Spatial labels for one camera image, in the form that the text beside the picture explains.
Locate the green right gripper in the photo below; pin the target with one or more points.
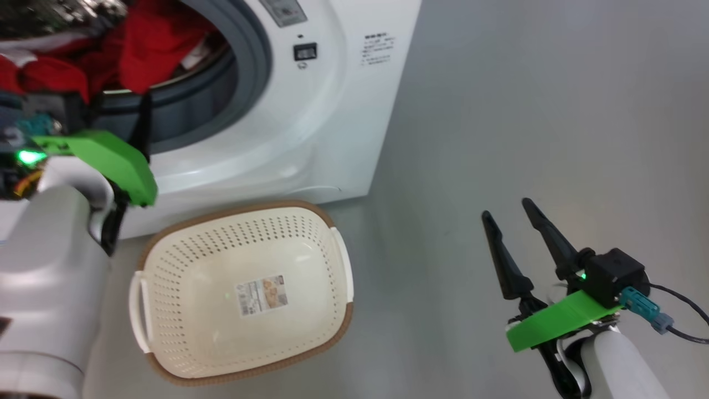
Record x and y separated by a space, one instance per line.
559 318

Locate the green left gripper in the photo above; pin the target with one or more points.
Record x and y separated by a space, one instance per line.
116 163

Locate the red and white garment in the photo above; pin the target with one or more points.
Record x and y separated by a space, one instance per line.
149 50

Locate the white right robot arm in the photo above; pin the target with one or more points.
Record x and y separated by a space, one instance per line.
620 366

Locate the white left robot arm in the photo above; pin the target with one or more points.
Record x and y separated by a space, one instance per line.
44 266

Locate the cream perforated laundry basket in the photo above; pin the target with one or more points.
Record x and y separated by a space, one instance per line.
194 288

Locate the black door latch socket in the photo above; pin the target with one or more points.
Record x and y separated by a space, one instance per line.
305 51

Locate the white front-load washing machine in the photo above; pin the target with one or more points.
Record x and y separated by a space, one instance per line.
343 138

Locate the printed paper label sticker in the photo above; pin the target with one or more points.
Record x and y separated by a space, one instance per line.
261 296

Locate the grey warning sticker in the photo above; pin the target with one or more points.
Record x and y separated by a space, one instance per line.
282 12

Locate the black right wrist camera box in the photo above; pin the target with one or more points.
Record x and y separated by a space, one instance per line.
615 274

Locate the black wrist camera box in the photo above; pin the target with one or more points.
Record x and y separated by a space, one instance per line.
55 108
615 274

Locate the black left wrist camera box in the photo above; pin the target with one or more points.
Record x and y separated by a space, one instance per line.
55 108

